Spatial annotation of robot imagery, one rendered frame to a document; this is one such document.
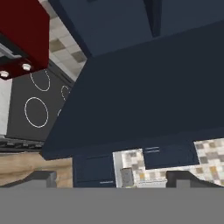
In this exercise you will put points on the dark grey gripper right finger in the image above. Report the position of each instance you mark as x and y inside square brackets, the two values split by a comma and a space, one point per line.
[178, 176]

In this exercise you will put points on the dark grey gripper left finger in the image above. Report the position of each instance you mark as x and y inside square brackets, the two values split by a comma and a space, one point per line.
[40, 178]

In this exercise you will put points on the navy drawer front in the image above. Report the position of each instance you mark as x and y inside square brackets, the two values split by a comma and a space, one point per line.
[172, 157]

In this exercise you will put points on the dark grey oven control strip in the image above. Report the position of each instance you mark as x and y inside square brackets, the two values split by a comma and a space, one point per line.
[20, 144]

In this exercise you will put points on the small grey box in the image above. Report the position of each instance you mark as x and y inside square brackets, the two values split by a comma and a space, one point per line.
[127, 177]

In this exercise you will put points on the navy base cupboard door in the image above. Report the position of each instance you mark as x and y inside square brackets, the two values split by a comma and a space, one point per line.
[93, 170]

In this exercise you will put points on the black hob with white rings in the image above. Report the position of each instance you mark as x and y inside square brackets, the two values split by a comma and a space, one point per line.
[32, 96]

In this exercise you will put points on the white round hood knob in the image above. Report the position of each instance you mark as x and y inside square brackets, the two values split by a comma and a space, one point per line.
[4, 74]
[26, 66]

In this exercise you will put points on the dark red range hood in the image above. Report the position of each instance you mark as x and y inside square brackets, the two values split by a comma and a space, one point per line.
[27, 32]

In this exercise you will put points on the narrow navy wall cupboard door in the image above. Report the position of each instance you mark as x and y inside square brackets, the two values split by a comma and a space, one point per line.
[192, 14]

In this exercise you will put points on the wide navy wall cupboard door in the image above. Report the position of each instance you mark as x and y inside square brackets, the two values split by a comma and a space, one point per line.
[113, 23]

